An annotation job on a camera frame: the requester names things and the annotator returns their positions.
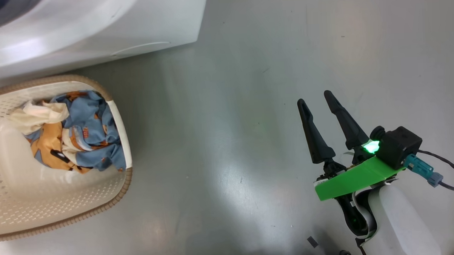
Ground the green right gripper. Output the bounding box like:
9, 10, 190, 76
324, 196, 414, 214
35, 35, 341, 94
296, 88, 407, 238

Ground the blue cartoon print garment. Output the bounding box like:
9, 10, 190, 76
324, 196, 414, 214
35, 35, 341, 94
24, 89, 126, 176

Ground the cream white garment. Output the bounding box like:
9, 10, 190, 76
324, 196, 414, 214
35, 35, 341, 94
8, 99, 71, 136

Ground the white front-load washing machine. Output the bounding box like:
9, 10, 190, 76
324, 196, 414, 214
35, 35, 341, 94
0, 0, 212, 91

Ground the grey rubber door gasket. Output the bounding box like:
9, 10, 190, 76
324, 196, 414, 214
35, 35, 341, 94
0, 0, 45, 32

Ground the round white filter cover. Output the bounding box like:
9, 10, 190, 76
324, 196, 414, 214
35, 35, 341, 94
111, 41, 171, 57

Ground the cream perforated laundry basket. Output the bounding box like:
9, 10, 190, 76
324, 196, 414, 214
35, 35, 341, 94
0, 72, 135, 242

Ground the teal cable connector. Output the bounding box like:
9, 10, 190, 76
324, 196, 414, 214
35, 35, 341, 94
403, 152, 444, 189

